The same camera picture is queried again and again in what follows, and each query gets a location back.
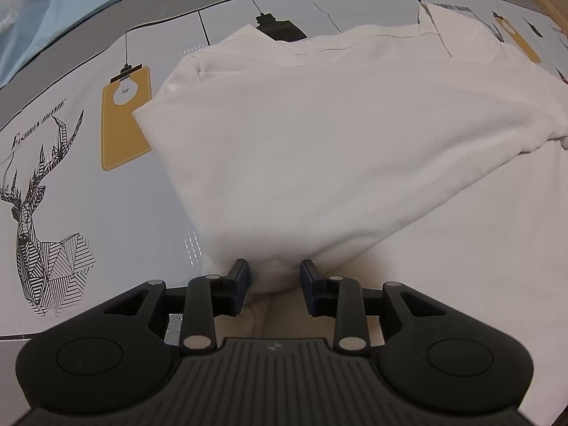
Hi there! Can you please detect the light blue sheet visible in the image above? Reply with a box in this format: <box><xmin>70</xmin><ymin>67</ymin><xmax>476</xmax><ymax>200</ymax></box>
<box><xmin>0</xmin><ymin>0</ymin><xmax>198</xmax><ymax>87</ymax></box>

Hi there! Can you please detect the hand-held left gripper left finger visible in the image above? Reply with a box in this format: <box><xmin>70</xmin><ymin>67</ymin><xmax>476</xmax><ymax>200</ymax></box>
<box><xmin>104</xmin><ymin>258</ymin><xmax>250</xmax><ymax>356</ymax></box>

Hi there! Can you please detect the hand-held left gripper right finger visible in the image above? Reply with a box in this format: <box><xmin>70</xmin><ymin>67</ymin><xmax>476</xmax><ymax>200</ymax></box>
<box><xmin>301</xmin><ymin>260</ymin><xmax>450</xmax><ymax>356</ymax></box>

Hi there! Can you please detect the white t-shirt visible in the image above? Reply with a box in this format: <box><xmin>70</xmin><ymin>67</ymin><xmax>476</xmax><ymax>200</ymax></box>
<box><xmin>133</xmin><ymin>2</ymin><xmax>568</xmax><ymax>426</ymax></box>

